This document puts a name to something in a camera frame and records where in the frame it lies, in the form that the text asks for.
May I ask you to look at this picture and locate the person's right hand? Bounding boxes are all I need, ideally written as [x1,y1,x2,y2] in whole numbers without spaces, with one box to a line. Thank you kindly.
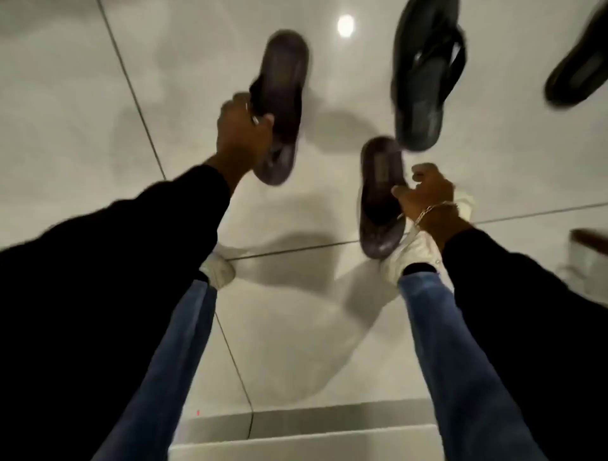
[391,163,459,225]

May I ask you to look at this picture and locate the person's left hand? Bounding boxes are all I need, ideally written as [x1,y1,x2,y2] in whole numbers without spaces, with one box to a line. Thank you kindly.
[215,92,276,177]

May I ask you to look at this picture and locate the brown flip-flop sandal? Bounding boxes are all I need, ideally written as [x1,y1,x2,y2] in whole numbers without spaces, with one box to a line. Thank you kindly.
[248,29,311,187]
[357,136,410,260]

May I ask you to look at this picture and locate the person's left forearm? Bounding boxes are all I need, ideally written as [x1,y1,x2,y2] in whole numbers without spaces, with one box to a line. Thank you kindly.
[0,153,249,461]

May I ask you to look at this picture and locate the person's right forearm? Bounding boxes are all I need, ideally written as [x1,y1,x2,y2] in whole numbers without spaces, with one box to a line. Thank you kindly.
[418,203,608,461]

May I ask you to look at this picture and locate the person's right white sneaker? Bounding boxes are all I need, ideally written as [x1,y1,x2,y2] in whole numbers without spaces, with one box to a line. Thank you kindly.
[379,190,476,289]

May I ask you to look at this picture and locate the person's white sneaker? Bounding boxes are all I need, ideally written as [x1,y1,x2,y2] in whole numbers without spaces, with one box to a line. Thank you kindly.
[379,190,476,289]
[199,252,236,291]

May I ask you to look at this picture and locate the black flip-flop sandal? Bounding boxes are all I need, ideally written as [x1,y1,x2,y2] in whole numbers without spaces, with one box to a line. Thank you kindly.
[390,0,469,153]
[543,1,608,109]

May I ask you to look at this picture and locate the person's left white sneaker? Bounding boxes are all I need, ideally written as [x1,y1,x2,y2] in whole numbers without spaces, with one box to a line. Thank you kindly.
[199,252,236,291]

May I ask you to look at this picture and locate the person's right leg blue jeans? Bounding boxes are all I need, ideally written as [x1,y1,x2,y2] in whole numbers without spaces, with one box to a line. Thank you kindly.
[398,272,548,461]

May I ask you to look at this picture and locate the person's leg blue jeans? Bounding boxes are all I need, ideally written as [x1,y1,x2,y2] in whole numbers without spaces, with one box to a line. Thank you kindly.
[92,279,218,461]
[398,272,548,461]

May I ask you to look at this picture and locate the white container with brown rim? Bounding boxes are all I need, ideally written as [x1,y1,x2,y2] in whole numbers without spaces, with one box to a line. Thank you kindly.
[555,227,608,306]

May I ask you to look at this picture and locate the person's left leg blue jeans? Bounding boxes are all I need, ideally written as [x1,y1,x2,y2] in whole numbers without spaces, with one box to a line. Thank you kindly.
[92,279,218,461]

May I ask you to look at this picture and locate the silver chain bracelet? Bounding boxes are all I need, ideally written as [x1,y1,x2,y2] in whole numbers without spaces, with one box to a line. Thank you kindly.
[412,201,460,229]

